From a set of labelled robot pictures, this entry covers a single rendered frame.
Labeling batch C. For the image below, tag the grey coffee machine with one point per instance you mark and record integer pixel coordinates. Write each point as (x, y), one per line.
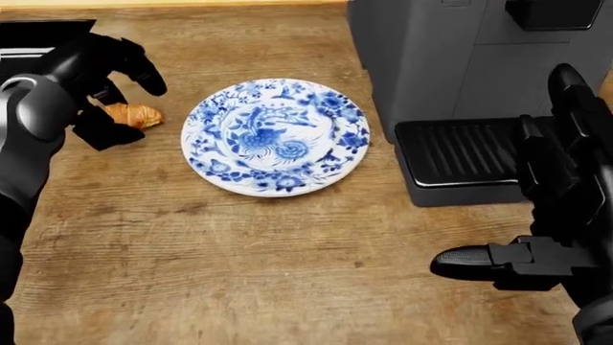
(460, 61)

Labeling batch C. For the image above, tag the blue white floral plate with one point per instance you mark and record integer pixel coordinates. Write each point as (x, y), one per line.
(275, 136)

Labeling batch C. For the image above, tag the black drip tray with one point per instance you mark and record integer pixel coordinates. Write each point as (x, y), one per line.
(455, 154)

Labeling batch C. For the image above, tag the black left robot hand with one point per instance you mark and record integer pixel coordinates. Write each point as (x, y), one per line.
(103, 61)

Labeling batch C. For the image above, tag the golden brown croissant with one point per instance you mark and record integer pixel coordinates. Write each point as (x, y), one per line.
(139, 115)

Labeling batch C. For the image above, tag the black appliance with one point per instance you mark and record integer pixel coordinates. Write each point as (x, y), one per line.
(33, 46)

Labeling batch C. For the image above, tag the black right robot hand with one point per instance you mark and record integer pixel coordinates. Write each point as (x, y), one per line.
(570, 201)

